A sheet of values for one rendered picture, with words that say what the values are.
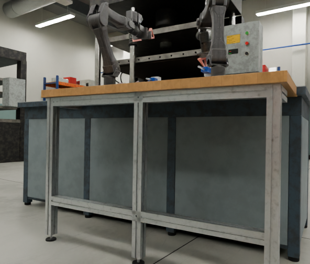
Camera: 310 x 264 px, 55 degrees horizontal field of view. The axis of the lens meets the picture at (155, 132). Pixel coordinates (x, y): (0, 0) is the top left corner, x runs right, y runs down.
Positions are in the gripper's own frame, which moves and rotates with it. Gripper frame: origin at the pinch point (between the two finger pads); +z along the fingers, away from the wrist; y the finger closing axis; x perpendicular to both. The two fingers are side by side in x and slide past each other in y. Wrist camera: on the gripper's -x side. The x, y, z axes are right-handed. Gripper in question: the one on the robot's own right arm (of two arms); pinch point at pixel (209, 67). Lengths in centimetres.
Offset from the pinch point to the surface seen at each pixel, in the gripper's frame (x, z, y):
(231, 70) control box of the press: -74, 19, 29
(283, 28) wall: -677, 58, 214
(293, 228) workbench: 30, 70, -51
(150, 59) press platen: -58, 0, 101
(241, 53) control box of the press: -81, 8, 22
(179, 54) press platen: -65, 0, 71
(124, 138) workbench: 37, 31, 45
